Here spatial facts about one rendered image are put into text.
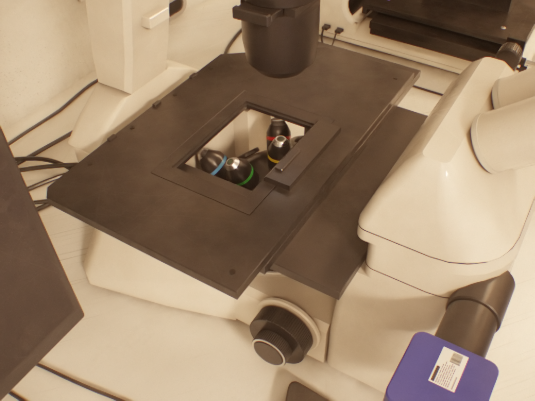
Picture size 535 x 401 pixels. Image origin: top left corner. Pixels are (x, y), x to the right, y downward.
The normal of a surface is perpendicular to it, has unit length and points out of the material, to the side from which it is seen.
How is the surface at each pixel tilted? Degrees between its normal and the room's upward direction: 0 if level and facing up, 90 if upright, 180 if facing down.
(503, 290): 41
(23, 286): 86
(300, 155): 0
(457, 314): 34
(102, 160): 0
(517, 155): 100
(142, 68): 105
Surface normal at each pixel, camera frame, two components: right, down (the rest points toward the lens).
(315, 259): -0.01, -0.73
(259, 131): 0.86, 0.35
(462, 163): 0.59, -0.29
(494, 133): -0.76, -0.05
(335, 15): -0.52, 0.59
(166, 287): -0.31, 0.52
